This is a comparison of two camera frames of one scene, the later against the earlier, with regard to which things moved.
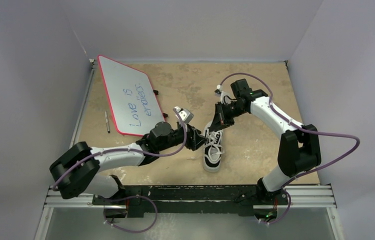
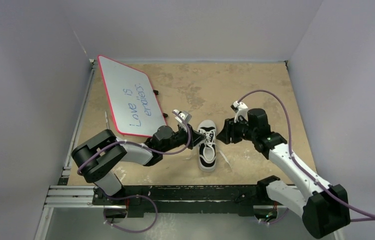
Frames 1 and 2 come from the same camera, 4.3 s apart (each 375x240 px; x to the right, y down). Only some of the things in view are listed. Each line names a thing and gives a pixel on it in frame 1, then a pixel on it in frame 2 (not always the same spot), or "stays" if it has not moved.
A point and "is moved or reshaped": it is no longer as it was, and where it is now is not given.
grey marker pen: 107,122 stays
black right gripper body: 220,114 to 230,130
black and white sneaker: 212,151 is moved or reshaped
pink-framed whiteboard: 135,106 stays
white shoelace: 215,138 is moved or reshaped
